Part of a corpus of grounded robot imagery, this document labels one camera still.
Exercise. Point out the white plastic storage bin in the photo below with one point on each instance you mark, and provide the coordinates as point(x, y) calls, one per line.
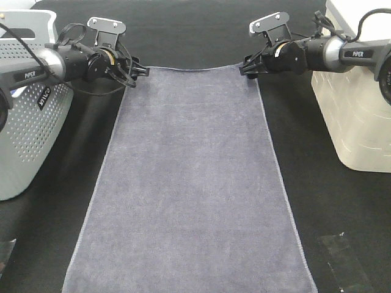
point(354, 110)

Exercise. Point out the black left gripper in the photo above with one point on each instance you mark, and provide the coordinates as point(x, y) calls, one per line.
point(103, 62)

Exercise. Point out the clear tape strip left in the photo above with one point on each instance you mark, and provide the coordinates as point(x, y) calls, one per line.
point(6, 248)

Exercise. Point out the grey perforated laundry basket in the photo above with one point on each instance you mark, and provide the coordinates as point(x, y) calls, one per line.
point(30, 128)

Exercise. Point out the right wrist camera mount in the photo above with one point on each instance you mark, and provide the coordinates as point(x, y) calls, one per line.
point(273, 27)

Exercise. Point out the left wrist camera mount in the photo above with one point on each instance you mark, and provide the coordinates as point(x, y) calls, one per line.
point(107, 31)

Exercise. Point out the clear tape strip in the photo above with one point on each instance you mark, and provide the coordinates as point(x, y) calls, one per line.
point(6, 248)
point(344, 264)

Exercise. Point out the clear tape strip right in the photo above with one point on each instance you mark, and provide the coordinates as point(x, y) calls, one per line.
point(344, 264)

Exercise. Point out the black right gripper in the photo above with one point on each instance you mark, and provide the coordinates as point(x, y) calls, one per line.
point(284, 56)

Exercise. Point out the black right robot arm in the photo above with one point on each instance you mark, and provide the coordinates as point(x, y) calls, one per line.
point(325, 53)

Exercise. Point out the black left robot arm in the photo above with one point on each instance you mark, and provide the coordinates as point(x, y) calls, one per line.
point(62, 64)

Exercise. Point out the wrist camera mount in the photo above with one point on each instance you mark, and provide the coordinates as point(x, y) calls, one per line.
point(273, 27)
point(107, 31)

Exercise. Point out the grey microfibre towel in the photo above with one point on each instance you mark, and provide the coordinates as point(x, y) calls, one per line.
point(190, 197)

